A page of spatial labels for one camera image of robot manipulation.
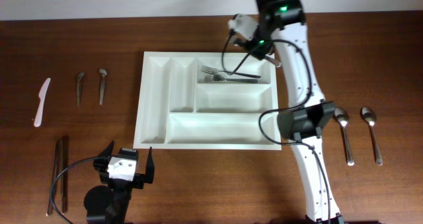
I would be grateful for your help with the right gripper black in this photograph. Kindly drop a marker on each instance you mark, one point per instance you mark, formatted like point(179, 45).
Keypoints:
point(252, 49)

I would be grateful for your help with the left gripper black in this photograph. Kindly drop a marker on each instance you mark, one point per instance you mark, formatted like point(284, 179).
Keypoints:
point(140, 178)

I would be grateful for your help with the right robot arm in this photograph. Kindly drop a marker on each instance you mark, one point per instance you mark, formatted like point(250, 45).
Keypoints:
point(281, 28)

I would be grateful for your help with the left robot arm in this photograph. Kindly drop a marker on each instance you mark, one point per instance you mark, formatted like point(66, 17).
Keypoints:
point(108, 202)

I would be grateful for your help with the metal knife right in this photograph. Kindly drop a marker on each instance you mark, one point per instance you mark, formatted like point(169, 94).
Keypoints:
point(64, 185)

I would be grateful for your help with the metal knife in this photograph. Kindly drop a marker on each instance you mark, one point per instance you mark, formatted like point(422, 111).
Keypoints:
point(55, 171)
point(64, 185)

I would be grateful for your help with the metal knife left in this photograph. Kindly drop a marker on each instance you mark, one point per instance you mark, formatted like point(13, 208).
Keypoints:
point(55, 171)

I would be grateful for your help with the white plastic cutlery tray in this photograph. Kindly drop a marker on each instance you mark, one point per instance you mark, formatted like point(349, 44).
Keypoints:
point(177, 109)

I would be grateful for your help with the small metal spoon right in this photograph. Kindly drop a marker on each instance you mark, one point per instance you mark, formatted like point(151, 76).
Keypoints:
point(103, 74)

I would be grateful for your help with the small metal spoon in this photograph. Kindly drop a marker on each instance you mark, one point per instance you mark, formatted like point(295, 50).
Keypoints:
point(79, 79)
point(103, 74)

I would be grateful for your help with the small metal spoon left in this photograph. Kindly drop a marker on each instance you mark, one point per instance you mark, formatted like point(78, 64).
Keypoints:
point(79, 79)

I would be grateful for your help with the white plastic knife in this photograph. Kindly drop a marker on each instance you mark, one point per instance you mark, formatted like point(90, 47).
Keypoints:
point(42, 96)

